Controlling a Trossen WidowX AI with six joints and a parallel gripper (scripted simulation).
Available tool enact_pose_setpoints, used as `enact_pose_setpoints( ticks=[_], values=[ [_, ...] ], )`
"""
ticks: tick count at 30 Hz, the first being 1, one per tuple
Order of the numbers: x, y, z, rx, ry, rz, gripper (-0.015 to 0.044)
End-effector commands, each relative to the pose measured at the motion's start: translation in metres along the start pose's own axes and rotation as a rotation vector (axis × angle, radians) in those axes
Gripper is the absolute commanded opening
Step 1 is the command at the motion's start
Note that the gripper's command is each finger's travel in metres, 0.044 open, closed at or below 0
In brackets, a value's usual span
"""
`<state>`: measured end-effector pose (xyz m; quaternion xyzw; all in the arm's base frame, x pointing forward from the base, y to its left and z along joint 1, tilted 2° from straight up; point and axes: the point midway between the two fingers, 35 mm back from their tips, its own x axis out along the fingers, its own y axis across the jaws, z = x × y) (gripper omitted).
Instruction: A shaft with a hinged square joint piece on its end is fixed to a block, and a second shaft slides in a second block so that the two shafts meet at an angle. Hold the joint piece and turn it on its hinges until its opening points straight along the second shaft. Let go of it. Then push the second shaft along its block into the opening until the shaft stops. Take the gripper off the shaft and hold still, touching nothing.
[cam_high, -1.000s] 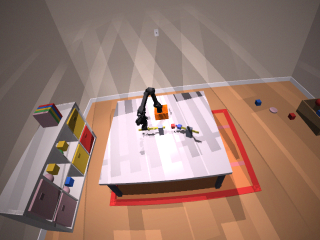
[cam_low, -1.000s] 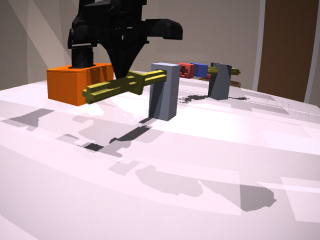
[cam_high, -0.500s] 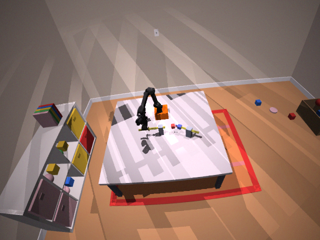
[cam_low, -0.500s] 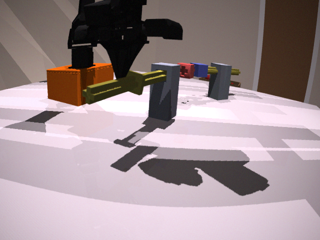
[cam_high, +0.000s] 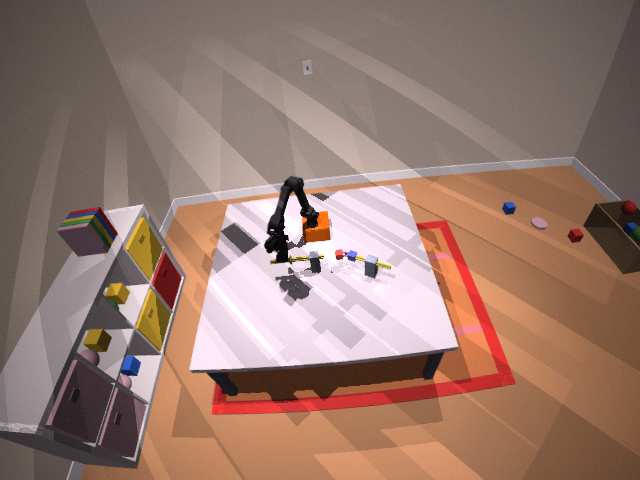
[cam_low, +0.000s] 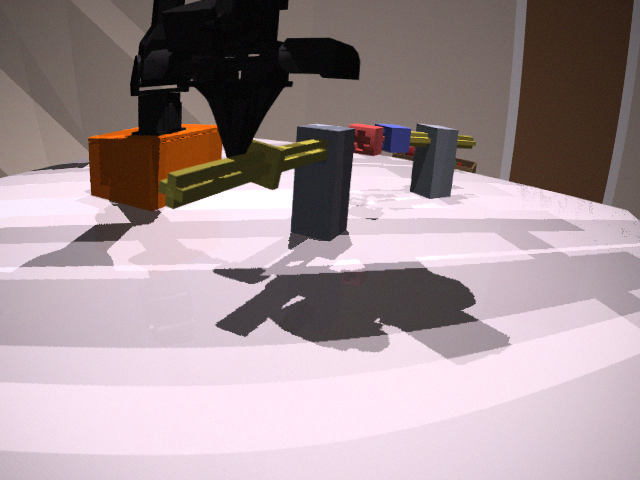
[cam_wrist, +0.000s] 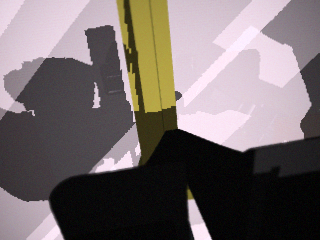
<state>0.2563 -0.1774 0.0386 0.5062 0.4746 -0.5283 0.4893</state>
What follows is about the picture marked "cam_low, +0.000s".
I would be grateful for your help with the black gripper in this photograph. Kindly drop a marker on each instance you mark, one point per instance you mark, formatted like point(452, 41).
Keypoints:
point(239, 105)

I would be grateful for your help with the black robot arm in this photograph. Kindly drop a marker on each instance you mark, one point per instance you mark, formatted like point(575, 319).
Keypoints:
point(201, 26)

